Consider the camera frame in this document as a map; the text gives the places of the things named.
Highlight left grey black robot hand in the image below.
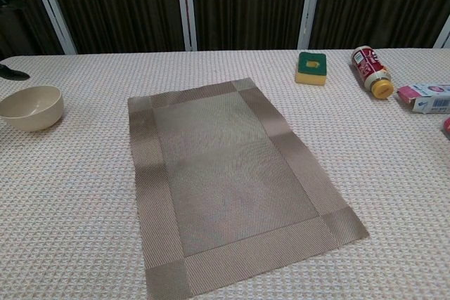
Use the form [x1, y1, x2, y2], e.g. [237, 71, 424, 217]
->
[0, 0, 31, 81]

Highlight red bottle yellow cap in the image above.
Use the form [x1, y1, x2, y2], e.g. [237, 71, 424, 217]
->
[351, 46, 393, 100]

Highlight beige bowl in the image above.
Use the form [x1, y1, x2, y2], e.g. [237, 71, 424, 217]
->
[0, 85, 65, 132]

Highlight beige woven tablecloth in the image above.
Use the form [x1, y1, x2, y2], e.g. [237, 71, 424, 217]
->
[0, 48, 450, 300]

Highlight white metal screen post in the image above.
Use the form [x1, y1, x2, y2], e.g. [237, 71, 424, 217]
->
[297, 0, 324, 51]
[26, 0, 78, 56]
[174, 0, 198, 51]
[434, 18, 450, 49]

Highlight green yellow sponge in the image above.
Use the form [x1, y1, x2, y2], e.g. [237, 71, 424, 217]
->
[294, 51, 328, 87]

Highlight white pink toothpaste box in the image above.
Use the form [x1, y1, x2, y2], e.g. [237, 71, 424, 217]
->
[397, 83, 450, 115]

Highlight brown woven placemat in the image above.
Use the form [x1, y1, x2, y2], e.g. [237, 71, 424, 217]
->
[127, 77, 371, 296]

